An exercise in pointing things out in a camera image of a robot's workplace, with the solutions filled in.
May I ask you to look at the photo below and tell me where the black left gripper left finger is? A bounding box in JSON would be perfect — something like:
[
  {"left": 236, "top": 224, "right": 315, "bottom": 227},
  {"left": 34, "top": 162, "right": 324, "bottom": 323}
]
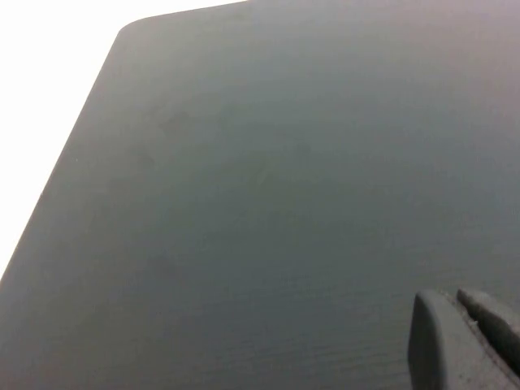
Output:
[{"left": 408, "top": 289, "right": 520, "bottom": 390}]

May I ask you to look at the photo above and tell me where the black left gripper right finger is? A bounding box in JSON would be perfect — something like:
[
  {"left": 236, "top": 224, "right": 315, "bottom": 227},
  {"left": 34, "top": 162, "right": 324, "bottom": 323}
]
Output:
[{"left": 456, "top": 286, "right": 520, "bottom": 378}]

